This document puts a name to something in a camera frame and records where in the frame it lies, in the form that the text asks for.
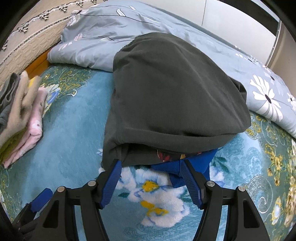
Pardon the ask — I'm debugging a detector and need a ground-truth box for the grey-blue floral quilt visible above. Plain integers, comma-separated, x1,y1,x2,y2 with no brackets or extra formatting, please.
47,0,296,138

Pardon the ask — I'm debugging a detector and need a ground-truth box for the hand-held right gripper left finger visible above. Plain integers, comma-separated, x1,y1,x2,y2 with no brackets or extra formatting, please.
35,160,122,241

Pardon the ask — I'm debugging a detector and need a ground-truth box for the orange wooden bed frame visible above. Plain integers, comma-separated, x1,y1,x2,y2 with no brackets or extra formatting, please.
24,50,52,75

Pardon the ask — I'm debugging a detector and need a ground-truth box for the beige lace-trimmed headboard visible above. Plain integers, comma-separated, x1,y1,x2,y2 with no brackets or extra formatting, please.
0,0,100,80

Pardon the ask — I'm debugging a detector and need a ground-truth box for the blue garment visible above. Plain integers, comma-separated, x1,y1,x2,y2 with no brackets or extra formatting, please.
150,148,219,189

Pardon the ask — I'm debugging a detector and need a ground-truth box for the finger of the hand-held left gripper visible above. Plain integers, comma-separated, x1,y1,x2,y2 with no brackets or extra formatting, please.
11,189,53,234

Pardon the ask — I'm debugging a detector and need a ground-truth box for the teal floral fleece blanket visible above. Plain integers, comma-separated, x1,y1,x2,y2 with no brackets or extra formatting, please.
0,64,296,241

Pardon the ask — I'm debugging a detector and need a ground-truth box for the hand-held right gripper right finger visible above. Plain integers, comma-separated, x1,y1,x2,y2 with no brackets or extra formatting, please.
180,159,271,241

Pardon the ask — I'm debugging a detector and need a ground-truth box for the dark grey garment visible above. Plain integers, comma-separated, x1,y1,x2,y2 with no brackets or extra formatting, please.
101,32,252,171

